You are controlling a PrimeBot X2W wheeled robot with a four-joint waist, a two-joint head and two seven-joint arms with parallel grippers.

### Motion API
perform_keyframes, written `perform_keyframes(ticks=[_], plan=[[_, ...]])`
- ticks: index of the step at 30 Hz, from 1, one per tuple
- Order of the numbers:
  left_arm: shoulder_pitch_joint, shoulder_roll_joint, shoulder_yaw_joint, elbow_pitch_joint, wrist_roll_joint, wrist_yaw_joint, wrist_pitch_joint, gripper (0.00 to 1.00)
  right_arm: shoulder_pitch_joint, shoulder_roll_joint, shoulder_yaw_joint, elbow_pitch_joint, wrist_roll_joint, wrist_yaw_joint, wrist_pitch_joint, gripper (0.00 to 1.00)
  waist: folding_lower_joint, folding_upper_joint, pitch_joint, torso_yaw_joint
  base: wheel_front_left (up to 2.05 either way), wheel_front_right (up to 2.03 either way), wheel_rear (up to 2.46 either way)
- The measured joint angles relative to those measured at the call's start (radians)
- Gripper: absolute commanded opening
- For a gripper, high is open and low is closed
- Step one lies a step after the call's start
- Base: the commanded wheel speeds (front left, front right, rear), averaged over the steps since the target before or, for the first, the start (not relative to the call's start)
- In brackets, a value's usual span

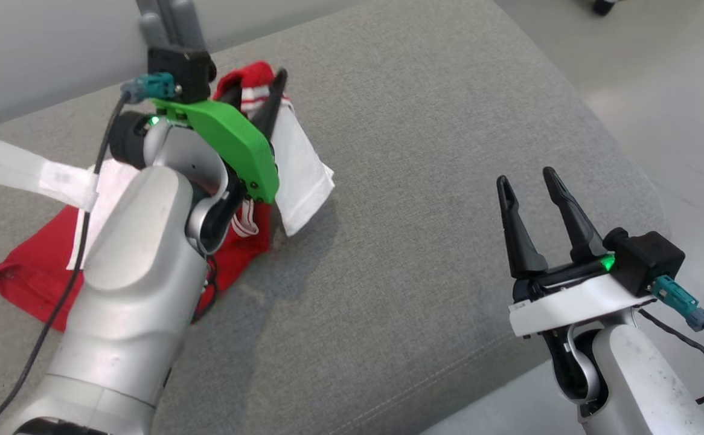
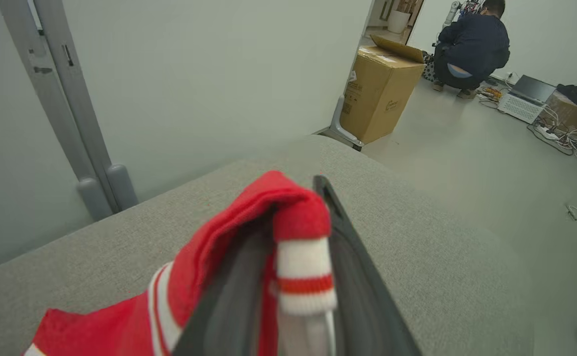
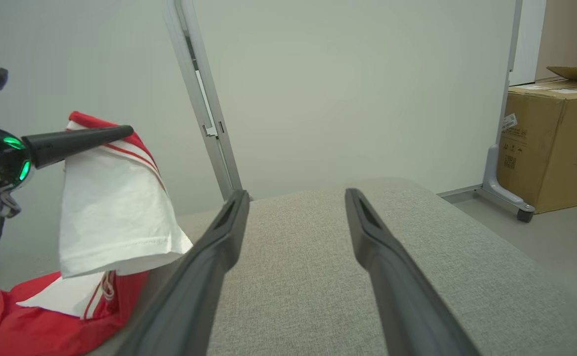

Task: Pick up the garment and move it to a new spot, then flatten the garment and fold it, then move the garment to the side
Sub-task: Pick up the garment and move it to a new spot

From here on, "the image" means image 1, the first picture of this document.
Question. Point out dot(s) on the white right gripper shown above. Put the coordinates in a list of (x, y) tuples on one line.
[(569, 305)]

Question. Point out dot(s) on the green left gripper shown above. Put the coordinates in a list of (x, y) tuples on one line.
[(237, 142)]

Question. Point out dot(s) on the red white basketball jersey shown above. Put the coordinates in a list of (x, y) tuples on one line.
[(26, 278)]

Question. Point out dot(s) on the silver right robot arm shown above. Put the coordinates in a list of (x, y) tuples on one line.
[(648, 386)]

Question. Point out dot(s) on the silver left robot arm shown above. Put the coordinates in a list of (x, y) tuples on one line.
[(140, 272)]

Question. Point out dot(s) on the black caster wheel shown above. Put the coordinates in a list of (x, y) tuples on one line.
[(604, 6)]

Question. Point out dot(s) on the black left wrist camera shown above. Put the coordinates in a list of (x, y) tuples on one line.
[(183, 69)]

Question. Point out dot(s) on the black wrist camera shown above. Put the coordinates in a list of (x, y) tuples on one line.
[(183, 69), (645, 260)]

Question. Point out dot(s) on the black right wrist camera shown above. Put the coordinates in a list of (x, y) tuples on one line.
[(645, 260)]

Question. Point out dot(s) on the grey partition post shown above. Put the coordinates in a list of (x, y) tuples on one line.
[(186, 24)]

